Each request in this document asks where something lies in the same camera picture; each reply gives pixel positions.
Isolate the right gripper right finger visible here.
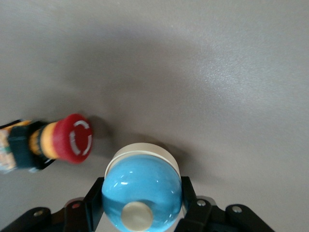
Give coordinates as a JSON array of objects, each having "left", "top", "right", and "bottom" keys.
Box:
[{"left": 176, "top": 176, "right": 276, "bottom": 232}]

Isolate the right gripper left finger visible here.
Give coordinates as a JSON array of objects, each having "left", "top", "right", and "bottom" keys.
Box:
[{"left": 0, "top": 177, "right": 104, "bottom": 232}]

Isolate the red emergency stop yellow body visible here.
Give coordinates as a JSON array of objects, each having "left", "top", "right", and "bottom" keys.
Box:
[{"left": 0, "top": 113, "right": 94, "bottom": 174}]

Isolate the blue call bell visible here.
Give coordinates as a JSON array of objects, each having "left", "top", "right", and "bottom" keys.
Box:
[{"left": 101, "top": 142, "right": 183, "bottom": 231}]

